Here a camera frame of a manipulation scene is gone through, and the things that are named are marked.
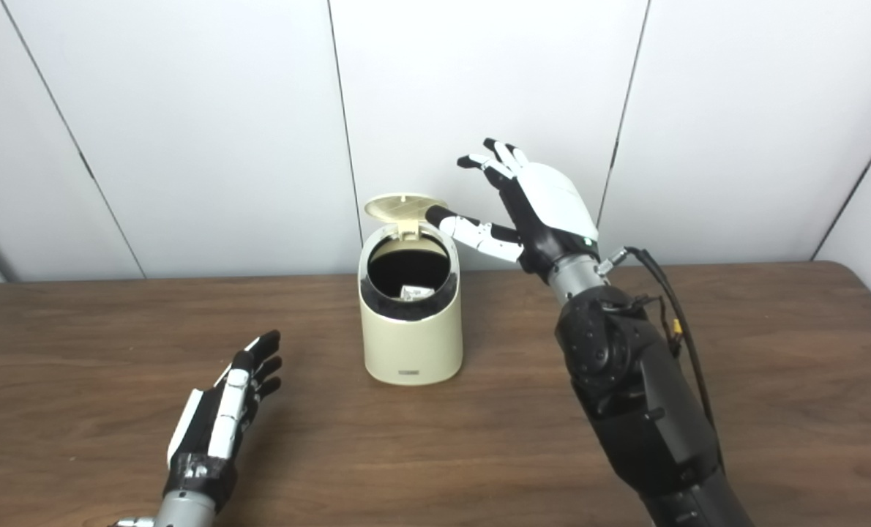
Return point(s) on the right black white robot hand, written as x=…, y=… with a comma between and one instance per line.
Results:
x=552, y=201

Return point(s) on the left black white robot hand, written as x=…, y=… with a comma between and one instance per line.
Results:
x=219, y=417

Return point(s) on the cream round bin lid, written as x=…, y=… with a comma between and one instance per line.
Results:
x=402, y=208

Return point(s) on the white green milk carton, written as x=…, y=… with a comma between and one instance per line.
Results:
x=416, y=293

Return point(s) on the cream-colored bin body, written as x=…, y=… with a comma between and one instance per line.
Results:
x=412, y=344

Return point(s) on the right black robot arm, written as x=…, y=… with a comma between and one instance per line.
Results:
x=640, y=395

